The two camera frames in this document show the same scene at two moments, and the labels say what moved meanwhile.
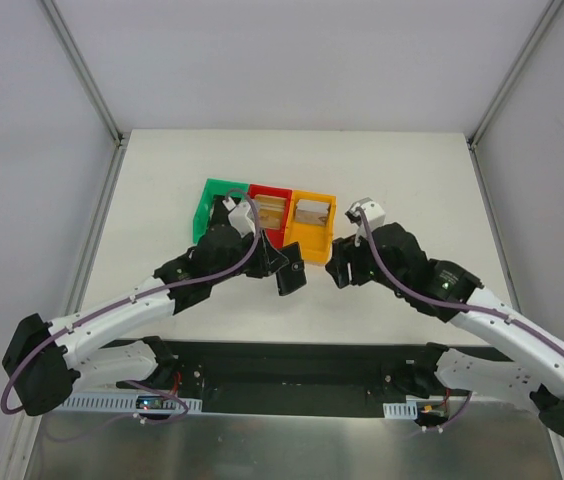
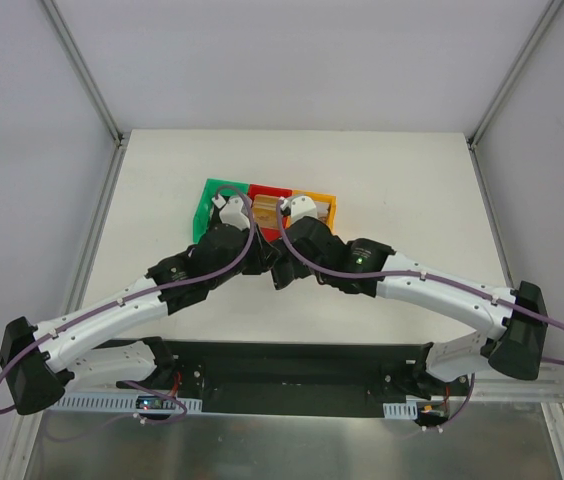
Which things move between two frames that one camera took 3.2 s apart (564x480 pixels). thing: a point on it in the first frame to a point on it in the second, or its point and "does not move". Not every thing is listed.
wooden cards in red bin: x=270 y=211 does not move
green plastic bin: x=214 y=186 does not move
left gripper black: x=266 y=256 does not move
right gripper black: x=353 y=262 to x=309 y=223
